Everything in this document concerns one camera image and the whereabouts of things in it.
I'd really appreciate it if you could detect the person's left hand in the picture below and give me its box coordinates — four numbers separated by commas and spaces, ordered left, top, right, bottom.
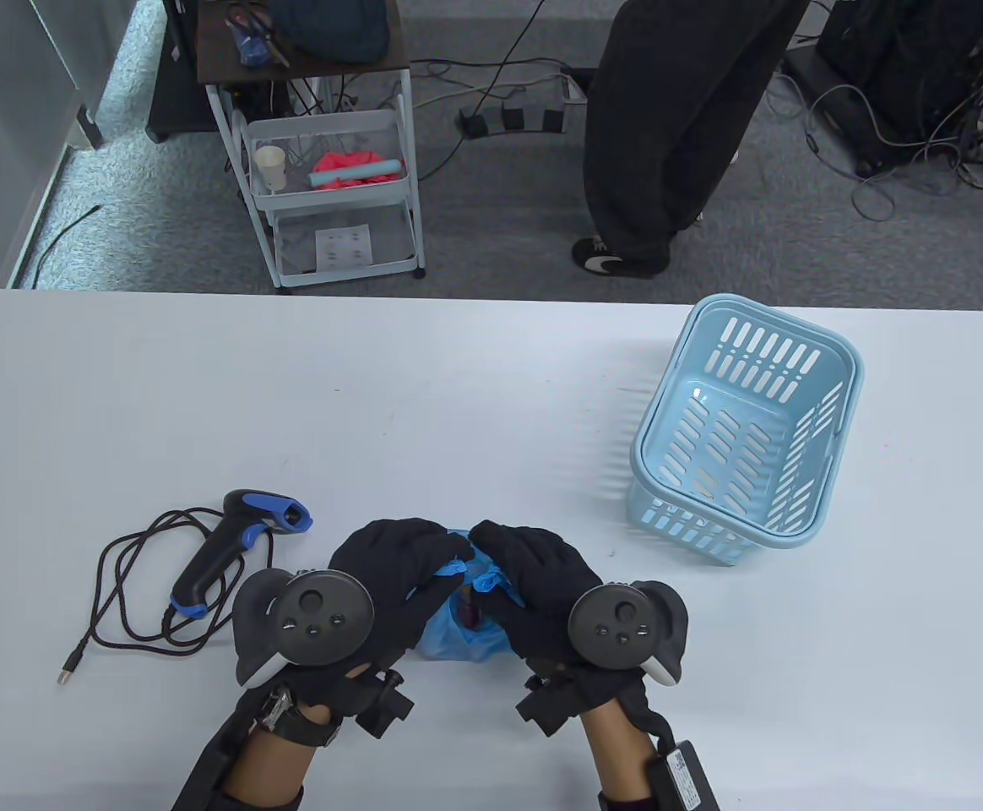
287, 518, 475, 721

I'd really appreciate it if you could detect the person's right hand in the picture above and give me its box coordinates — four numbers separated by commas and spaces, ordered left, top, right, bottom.
468, 521, 676, 746

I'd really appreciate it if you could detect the blue plastic bag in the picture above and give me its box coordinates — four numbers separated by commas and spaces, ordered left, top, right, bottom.
407, 528, 530, 661

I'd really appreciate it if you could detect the person's left forearm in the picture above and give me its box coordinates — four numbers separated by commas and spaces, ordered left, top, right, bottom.
172, 710, 340, 811

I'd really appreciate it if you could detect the grey white left hand controller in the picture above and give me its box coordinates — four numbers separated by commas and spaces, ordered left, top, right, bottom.
232, 570, 376, 687

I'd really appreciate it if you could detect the light blue plastic basket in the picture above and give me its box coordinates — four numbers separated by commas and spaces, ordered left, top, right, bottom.
628, 294, 864, 565

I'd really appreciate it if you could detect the printed paper sheet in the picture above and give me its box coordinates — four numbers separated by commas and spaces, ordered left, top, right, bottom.
316, 225, 373, 271

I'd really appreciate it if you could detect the white rolling cart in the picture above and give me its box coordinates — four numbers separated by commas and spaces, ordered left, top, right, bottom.
204, 63, 426, 295

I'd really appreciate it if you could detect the teal roll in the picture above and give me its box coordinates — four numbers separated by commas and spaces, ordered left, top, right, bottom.
307, 156, 400, 188

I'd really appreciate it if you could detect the red cloth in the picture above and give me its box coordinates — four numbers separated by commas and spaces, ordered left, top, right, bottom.
312, 148, 402, 188

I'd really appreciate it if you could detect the white paper cup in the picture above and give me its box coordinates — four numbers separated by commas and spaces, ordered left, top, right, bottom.
253, 145, 287, 193

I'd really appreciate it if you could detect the black cabinet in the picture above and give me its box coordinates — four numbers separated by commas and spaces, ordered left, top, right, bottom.
147, 0, 222, 143

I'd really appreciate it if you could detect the dark blue bag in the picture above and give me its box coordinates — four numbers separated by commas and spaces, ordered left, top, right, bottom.
270, 0, 391, 64

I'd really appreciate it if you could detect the blue packet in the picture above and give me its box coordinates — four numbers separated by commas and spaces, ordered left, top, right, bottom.
221, 4, 290, 67

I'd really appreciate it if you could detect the black computer case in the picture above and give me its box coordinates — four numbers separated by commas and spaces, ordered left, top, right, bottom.
812, 0, 983, 178

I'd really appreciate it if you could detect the black wrist strap module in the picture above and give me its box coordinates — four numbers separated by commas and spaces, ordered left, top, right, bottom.
355, 672, 415, 740

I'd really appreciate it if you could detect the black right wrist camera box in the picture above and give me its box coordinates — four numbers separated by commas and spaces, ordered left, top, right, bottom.
645, 742, 720, 811

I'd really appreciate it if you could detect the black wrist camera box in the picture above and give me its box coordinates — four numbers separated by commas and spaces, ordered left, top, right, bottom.
645, 742, 720, 811
172, 714, 256, 811

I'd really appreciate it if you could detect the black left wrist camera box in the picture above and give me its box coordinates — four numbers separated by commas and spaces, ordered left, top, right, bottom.
172, 714, 256, 811

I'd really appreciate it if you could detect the black floor cable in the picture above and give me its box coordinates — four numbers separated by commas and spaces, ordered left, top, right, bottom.
33, 205, 102, 284

